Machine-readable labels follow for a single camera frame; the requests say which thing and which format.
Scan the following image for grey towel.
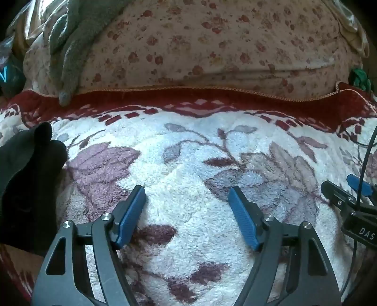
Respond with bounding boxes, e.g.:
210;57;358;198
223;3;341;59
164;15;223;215
49;0;118;106

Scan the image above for green object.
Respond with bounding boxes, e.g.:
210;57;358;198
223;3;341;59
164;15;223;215
349;68;372;93

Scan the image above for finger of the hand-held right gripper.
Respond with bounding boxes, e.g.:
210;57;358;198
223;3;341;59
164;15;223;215
321;180;358;217
347;173;377;206

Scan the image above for white and red floral blanket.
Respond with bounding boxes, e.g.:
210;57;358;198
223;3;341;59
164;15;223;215
0;82;377;306

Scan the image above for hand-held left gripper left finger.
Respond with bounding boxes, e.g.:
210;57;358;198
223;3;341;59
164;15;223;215
31;185;147;306

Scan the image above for black pants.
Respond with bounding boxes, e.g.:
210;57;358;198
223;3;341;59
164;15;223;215
0;122;69;256

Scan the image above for floral patterned pillow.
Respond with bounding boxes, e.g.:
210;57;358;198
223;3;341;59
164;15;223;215
22;0;364;99

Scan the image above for beige satin cloth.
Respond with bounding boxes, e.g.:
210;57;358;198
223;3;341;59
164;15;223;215
330;0;370;58

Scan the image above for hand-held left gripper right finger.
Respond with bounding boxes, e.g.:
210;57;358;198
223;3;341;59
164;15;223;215
228;186;344;306

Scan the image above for teal plastic bag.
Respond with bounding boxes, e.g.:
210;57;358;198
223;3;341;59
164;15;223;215
0;38;27;96

